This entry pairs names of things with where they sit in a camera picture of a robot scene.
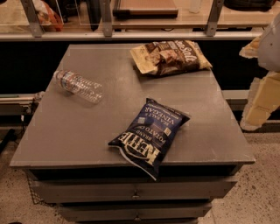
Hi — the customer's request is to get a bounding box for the blue Kettle chips bag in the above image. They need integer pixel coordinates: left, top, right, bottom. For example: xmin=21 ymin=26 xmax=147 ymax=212
xmin=108 ymin=98 xmax=190 ymax=180

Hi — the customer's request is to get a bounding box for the upper grey drawer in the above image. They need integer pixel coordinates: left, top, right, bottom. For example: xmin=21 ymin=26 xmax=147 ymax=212
xmin=31 ymin=177 xmax=237 ymax=203

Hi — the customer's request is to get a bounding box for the clear plastic water bottle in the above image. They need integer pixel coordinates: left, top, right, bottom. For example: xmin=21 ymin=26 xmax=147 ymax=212
xmin=53 ymin=70 xmax=103 ymax=103

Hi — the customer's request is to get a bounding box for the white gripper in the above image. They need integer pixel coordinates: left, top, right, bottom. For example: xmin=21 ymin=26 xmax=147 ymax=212
xmin=239 ymin=13 xmax=280 ymax=131

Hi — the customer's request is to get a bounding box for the orange snack bag background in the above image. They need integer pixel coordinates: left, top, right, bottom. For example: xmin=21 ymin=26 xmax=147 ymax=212
xmin=32 ymin=0 xmax=63 ymax=32

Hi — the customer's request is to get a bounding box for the brown snack bag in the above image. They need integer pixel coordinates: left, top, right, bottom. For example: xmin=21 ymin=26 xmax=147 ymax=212
xmin=130 ymin=40 xmax=212 ymax=76

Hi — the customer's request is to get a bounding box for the grey drawer cabinet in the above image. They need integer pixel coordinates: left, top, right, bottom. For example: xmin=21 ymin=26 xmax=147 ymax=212
xmin=10 ymin=44 xmax=254 ymax=224

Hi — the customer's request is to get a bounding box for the metal railing frame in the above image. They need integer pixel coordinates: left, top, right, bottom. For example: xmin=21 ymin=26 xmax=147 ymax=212
xmin=0 ymin=0 xmax=280 ymax=41

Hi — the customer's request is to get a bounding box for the grey drawer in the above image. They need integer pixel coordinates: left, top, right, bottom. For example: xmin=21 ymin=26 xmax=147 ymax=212
xmin=31 ymin=177 xmax=237 ymax=203
xmin=59 ymin=202 xmax=212 ymax=222

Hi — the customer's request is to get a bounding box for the lower grey drawer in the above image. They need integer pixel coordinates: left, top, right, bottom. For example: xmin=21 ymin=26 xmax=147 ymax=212
xmin=59 ymin=202 xmax=212 ymax=222

